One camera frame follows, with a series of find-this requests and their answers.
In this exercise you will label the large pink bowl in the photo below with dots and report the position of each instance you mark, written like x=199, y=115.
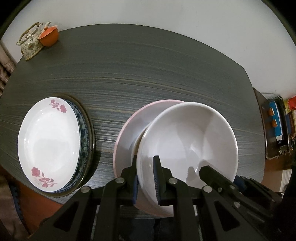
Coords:
x=131, y=130

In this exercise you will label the large blue floral plate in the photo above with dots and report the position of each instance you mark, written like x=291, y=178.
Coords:
x=81, y=175

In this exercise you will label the orange lidded cup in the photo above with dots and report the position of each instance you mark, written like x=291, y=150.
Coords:
x=49, y=36

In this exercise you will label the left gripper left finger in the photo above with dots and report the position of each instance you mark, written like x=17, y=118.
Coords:
x=117, y=192

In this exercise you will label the dark side cabinet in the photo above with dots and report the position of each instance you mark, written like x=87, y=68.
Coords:
x=273, y=148

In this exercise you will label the beige patterned curtain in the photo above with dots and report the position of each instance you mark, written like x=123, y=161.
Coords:
x=6, y=68

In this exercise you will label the white plate pink roses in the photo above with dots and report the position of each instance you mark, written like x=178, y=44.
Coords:
x=49, y=144

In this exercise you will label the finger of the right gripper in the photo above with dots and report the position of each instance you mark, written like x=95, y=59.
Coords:
x=216, y=180
x=256, y=191

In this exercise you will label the floral ceramic teapot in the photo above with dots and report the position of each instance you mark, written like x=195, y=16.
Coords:
x=29, y=43

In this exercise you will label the blue box on cabinet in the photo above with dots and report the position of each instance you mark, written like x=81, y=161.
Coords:
x=275, y=120

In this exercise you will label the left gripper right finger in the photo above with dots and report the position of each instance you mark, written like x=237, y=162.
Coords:
x=173, y=192

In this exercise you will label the white bowl pink base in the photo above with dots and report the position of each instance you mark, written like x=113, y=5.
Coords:
x=186, y=137

